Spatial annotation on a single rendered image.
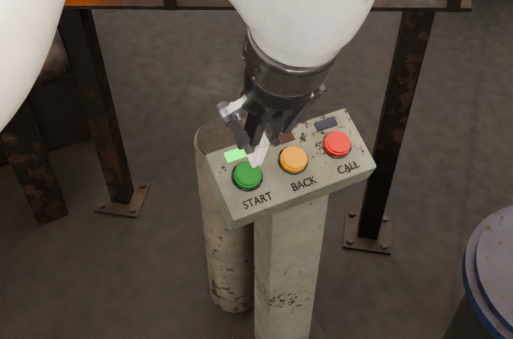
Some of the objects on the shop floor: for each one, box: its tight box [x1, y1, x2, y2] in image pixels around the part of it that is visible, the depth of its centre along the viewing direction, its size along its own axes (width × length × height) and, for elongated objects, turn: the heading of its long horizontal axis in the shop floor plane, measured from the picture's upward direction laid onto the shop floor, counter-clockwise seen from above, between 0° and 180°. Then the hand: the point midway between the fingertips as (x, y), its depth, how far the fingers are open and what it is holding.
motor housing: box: [0, 28, 71, 225], centre depth 139 cm, size 13×22×54 cm, turn 115°
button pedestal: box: [203, 108, 376, 339], centre depth 109 cm, size 16×24×62 cm, turn 115°
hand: (256, 146), depth 77 cm, fingers closed
